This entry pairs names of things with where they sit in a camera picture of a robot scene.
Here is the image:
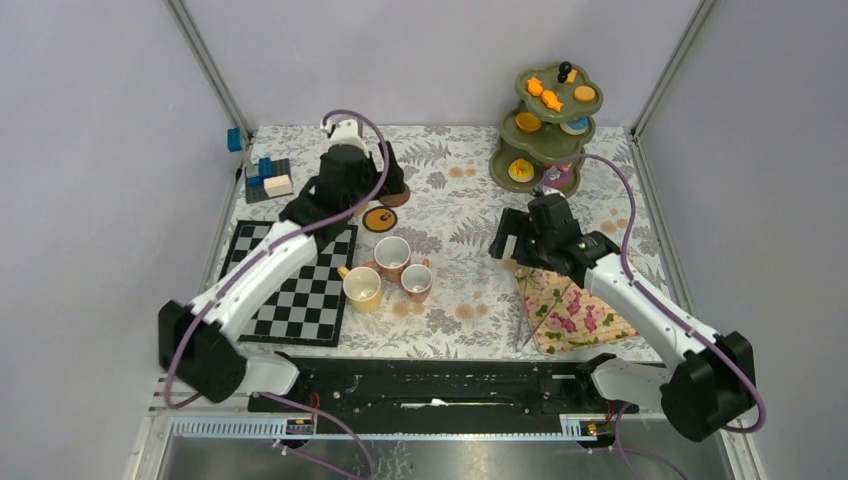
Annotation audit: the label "black orange face coaster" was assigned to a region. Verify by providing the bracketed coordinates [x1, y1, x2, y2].
[362, 206, 398, 233]

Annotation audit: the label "yellow frosted donut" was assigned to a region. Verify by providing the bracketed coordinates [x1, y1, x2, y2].
[507, 158, 535, 183]

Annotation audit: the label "purple candy packet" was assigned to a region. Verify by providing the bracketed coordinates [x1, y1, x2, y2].
[542, 168, 572, 191]

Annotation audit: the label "large pink floral mug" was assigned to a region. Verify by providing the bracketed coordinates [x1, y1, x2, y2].
[365, 236, 411, 282]

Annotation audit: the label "metal tongs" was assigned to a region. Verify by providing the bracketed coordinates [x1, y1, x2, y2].
[515, 267, 575, 355]

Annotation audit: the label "blue frosted donut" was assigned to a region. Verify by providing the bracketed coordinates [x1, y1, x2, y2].
[559, 117, 591, 136]

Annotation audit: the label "small orange cookie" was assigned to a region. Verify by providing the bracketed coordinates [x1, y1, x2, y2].
[539, 90, 564, 112]

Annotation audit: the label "orange bear cookie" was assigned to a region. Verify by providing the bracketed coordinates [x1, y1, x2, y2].
[526, 77, 545, 97]

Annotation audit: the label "round orange biscuit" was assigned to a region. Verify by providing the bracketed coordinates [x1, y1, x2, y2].
[573, 85, 597, 103]

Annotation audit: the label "square yellow cracker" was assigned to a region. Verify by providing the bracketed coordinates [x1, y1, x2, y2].
[565, 69, 579, 85]

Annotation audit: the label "dark brown round coaster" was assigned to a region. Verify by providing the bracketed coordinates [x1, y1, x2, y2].
[379, 184, 411, 208]

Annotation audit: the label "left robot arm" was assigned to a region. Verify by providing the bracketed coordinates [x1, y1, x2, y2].
[158, 140, 398, 411]

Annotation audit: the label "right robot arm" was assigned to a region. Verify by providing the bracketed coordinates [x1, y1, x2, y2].
[489, 194, 766, 442]

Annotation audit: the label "floral snack tray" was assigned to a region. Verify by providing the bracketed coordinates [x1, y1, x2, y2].
[554, 279, 639, 355]

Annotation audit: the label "green three-tier serving stand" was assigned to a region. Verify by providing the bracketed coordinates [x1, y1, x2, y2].
[489, 61, 604, 197]

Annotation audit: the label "floral tablecloth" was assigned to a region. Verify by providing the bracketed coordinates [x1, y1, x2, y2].
[239, 125, 667, 362]

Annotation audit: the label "yellow mug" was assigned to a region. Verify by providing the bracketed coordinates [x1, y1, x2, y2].
[337, 266, 383, 313]

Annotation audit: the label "toy block set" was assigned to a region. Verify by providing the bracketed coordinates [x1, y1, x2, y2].
[244, 157, 294, 204]

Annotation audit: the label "black white chessboard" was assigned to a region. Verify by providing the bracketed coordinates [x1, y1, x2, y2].
[239, 225, 358, 347]

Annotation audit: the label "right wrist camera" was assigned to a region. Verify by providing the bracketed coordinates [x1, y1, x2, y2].
[534, 185, 566, 198]

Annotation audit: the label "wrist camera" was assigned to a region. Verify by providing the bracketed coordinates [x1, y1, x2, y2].
[328, 119, 370, 155]
[534, 185, 566, 198]

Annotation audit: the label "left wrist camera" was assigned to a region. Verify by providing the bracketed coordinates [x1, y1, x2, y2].
[328, 119, 370, 155]

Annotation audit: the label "blue clip on frame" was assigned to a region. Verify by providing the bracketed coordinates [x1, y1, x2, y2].
[227, 127, 244, 153]

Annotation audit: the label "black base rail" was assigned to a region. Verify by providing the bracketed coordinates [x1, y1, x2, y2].
[287, 357, 622, 435]

